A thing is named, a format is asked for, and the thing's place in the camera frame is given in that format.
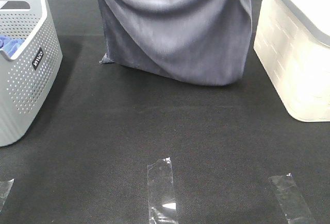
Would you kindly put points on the right clear tape strip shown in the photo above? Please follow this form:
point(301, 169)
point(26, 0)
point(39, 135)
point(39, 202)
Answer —
point(291, 201)

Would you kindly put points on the black table mat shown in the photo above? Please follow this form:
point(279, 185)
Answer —
point(85, 157)

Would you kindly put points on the grey microfibre towel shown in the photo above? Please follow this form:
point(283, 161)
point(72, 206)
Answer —
point(203, 42)

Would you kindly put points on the cream plastic storage basket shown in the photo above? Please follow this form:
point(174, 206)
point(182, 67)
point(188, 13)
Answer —
point(292, 44)

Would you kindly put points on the grey perforated laundry basket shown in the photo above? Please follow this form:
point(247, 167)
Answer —
point(28, 74)

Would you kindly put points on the clear tape strip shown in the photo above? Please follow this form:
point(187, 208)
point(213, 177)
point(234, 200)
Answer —
point(291, 201)
point(5, 187)
point(160, 192)

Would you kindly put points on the blue towel in basket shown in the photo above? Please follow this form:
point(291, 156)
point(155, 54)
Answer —
point(10, 45)

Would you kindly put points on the left clear tape strip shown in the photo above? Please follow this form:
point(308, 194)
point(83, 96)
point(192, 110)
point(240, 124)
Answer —
point(5, 187)

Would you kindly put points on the centre clear tape strip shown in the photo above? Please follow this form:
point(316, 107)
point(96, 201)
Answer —
point(160, 192)

